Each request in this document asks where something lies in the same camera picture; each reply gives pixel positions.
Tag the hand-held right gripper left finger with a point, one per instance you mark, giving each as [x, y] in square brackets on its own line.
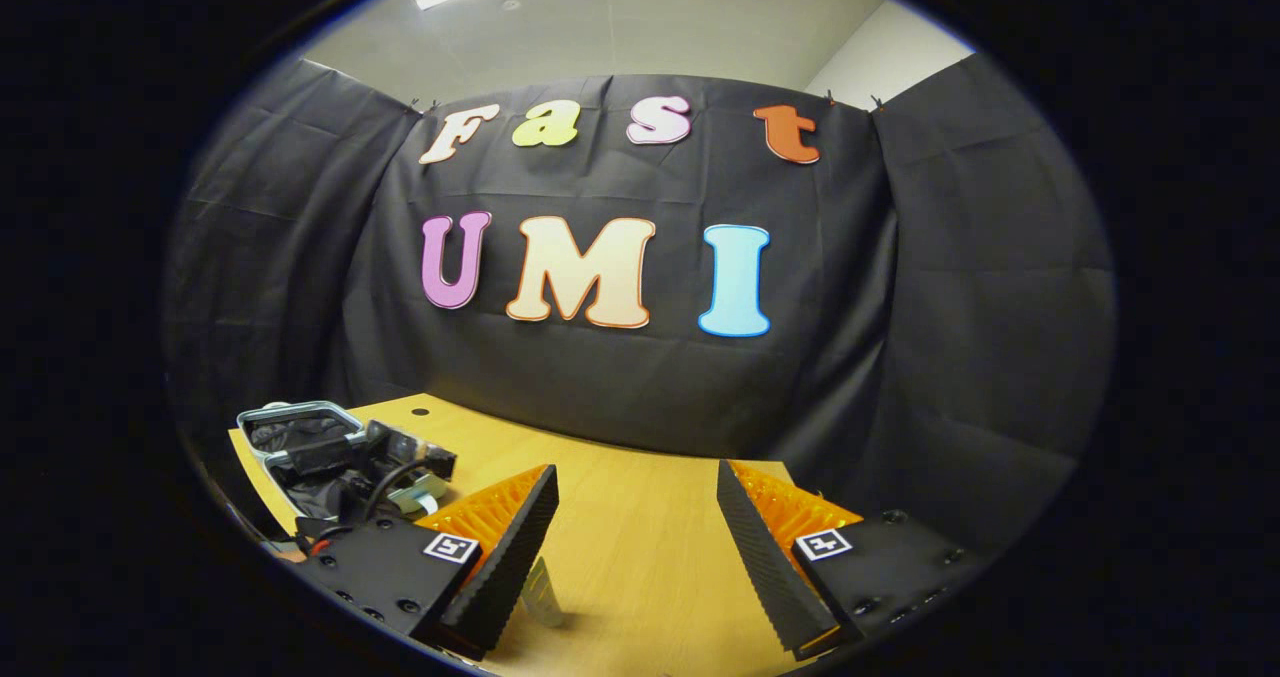
[510, 557]

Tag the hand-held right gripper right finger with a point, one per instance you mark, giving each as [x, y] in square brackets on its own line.
[775, 557]

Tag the white green skin care tube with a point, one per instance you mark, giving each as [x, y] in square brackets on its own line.
[542, 597]

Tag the light blue suitcase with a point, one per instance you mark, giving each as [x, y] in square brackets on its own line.
[310, 437]

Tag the black backdrop cloth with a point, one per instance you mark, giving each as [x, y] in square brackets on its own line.
[900, 307]

